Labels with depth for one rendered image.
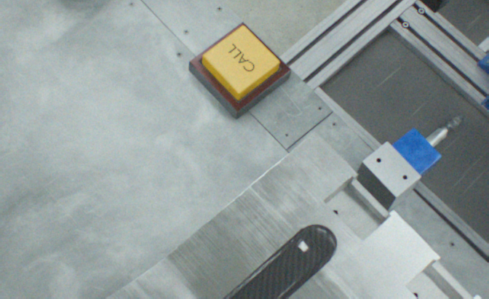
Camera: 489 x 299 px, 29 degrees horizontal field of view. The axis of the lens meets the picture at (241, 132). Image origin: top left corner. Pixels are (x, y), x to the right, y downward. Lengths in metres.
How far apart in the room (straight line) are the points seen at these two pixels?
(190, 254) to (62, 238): 0.16
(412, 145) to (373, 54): 0.79
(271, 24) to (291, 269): 1.19
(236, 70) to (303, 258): 0.23
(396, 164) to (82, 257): 0.33
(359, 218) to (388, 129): 0.79
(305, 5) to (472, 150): 0.54
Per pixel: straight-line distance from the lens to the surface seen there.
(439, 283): 0.92
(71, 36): 1.06
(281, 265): 0.87
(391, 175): 0.95
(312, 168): 0.90
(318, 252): 0.87
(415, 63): 1.77
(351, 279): 0.87
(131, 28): 1.06
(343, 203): 0.92
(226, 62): 1.00
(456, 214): 1.65
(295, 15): 2.02
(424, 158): 0.98
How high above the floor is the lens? 1.71
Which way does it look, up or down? 65 degrees down
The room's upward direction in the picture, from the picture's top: 11 degrees clockwise
